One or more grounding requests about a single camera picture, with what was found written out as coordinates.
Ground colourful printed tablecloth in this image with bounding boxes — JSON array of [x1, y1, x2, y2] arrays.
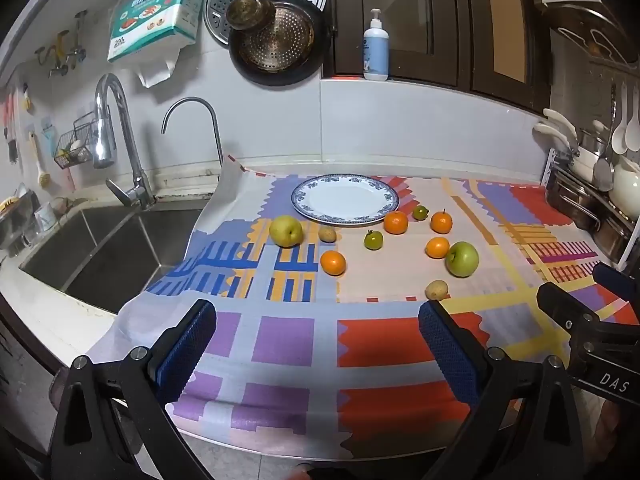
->
[[87, 152, 640, 461]]

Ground blue rimmed white plate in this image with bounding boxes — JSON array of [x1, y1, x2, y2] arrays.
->
[[291, 174, 401, 226]]

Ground metal dish rack with utensils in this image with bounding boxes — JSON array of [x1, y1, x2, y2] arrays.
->
[[545, 167, 636, 261]]

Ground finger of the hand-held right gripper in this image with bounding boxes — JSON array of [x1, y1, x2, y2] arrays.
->
[[536, 282, 601, 346], [592, 262, 640, 311]]

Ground white handled knife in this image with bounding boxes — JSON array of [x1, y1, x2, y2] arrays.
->
[[544, 108, 581, 147], [532, 122, 576, 154]]

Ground black wire basket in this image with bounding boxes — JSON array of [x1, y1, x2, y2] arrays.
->
[[54, 115, 101, 170]]

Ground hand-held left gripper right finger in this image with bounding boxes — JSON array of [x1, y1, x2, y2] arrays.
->
[[418, 300, 598, 480]]

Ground yellow apple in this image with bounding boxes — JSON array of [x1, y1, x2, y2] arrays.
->
[[269, 215, 305, 248]]

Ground wall hooks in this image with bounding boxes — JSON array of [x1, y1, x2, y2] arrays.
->
[[34, 10, 88, 78]]

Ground green white tissue pack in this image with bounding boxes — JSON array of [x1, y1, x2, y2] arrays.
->
[[107, 0, 207, 88]]

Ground green apple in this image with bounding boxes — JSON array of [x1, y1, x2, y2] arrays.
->
[[445, 241, 480, 278]]

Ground steel sink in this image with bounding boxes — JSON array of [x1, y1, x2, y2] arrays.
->
[[20, 205, 206, 316]]

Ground dark brown window frame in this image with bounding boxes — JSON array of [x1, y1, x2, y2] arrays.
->
[[320, 0, 551, 111]]

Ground blue white pump bottle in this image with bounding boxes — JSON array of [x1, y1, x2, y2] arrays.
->
[[363, 8, 390, 82]]

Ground steel pot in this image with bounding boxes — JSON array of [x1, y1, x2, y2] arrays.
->
[[570, 129, 612, 171]]

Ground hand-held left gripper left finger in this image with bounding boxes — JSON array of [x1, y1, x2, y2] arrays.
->
[[50, 299, 218, 480]]

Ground metal spatula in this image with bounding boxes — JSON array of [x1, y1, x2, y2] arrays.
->
[[593, 135, 615, 192]]

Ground large chrome faucet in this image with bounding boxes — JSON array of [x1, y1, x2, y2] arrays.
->
[[93, 73, 156, 208]]

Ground brass colander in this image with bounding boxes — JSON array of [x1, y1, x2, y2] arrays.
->
[[235, 7, 316, 73]]

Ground black frying pan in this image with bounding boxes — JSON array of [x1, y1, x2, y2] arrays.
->
[[228, 0, 331, 87]]

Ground small brass pot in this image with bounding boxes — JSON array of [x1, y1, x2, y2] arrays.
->
[[226, 0, 277, 31]]

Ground wooden dish brush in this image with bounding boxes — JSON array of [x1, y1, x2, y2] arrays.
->
[[27, 130, 52, 189]]

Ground white spoon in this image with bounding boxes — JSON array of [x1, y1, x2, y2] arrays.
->
[[611, 82, 629, 154], [625, 85, 640, 152]]

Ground thin gooseneck faucet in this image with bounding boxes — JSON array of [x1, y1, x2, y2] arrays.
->
[[161, 97, 223, 181]]

